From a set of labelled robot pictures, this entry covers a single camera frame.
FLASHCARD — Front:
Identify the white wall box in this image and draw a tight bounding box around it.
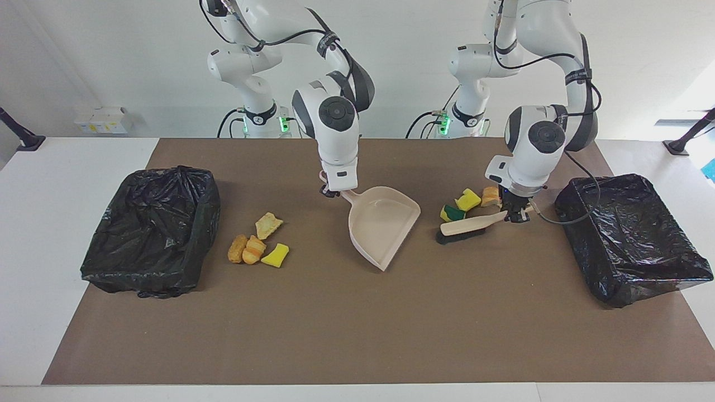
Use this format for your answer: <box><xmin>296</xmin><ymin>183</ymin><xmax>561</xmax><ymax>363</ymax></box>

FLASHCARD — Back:
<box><xmin>91</xmin><ymin>107</ymin><xmax>133</xmax><ymax>135</ymax></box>

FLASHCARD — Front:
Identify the pale bread chunk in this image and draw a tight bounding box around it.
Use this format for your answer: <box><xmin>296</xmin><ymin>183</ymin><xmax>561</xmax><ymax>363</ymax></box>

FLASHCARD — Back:
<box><xmin>255</xmin><ymin>212</ymin><xmax>284</xmax><ymax>241</ymax></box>

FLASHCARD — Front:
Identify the beige brush with black bristles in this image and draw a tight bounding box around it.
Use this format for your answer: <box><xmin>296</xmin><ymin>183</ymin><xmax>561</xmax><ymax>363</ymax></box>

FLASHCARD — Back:
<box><xmin>436</xmin><ymin>202</ymin><xmax>541</xmax><ymax>245</ymax></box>

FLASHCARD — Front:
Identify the black camera stand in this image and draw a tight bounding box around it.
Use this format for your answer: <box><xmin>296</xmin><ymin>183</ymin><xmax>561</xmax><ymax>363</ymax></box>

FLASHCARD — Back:
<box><xmin>0</xmin><ymin>106</ymin><xmax>46</xmax><ymax>152</ymax></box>
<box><xmin>663</xmin><ymin>108</ymin><xmax>715</xmax><ymax>156</ymax></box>

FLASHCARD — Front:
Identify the brown bread roll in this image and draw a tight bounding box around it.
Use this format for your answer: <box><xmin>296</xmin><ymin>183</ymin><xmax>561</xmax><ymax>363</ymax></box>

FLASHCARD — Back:
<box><xmin>227</xmin><ymin>234</ymin><xmax>249</xmax><ymax>264</ymax></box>

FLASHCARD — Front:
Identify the brown table mat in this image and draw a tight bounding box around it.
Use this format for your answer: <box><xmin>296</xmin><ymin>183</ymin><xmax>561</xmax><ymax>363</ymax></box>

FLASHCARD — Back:
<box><xmin>42</xmin><ymin>138</ymin><xmax>715</xmax><ymax>386</ymax></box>

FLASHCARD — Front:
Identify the striped bread roll piece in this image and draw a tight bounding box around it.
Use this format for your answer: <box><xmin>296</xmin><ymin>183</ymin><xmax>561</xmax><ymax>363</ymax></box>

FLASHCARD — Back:
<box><xmin>242</xmin><ymin>235</ymin><xmax>268</xmax><ymax>265</ymax></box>

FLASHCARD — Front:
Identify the small yellow sponge piece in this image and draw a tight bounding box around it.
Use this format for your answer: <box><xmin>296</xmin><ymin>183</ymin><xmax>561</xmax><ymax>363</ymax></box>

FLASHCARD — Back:
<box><xmin>261</xmin><ymin>243</ymin><xmax>290</xmax><ymax>269</ymax></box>

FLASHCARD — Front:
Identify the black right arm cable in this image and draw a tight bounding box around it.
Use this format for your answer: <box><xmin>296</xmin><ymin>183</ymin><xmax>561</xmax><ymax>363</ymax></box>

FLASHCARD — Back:
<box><xmin>199</xmin><ymin>0</ymin><xmax>358</xmax><ymax>101</ymax></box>

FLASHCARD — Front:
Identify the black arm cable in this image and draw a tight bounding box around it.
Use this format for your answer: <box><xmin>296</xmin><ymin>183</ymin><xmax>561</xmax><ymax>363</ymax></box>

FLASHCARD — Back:
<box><xmin>199</xmin><ymin>0</ymin><xmax>358</xmax><ymax>101</ymax></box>
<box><xmin>494</xmin><ymin>0</ymin><xmax>603</xmax><ymax>226</ymax></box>

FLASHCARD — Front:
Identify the black right base cable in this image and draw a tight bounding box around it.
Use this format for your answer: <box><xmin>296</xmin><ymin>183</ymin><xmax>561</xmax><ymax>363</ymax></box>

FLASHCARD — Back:
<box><xmin>217</xmin><ymin>108</ymin><xmax>246</xmax><ymax>138</ymax></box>

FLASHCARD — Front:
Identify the black left base cable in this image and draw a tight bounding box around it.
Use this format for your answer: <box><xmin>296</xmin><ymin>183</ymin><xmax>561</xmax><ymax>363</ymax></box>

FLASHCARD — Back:
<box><xmin>405</xmin><ymin>84</ymin><xmax>464</xmax><ymax>139</ymax></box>

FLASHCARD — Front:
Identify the black base cable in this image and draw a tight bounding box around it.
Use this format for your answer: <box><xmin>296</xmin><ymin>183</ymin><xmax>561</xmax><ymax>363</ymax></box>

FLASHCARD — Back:
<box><xmin>217</xmin><ymin>108</ymin><xmax>246</xmax><ymax>138</ymax></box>
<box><xmin>405</xmin><ymin>84</ymin><xmax>464</xmax><ymax>139</ymax></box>

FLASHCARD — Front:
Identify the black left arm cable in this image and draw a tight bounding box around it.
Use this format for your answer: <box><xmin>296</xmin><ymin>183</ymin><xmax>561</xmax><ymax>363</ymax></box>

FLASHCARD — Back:
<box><xmin>494</xmin><ymin>0</ymin><xmax>603</xmax><ymax>226</ymax></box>

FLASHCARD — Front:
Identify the notched yellow sponge piece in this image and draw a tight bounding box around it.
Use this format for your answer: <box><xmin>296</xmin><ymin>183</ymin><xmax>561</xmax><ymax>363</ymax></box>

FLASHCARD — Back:
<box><xmin>454</xmin><ymin>188</ymin><xmax>482</xmax><ymax>212</ymax></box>

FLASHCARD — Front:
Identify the beige plastic dustpan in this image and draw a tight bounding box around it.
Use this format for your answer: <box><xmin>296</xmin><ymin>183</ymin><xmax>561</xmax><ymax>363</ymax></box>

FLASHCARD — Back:
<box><xmin>318</xmin><ymin>170</ymin><xmax>422</xmax><ymax>272</ymax></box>

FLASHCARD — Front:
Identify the bin lined with black bag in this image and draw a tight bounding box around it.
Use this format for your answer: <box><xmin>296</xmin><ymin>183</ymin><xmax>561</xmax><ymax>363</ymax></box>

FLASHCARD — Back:
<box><xmin>554</xmin><ymin>174</ymin><xmax>714</xmax><ymax>309</ymax></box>
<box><xmin>80</xmin><ymin>165</ymin><xmax>222</xmax><ymax>299</ymax></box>

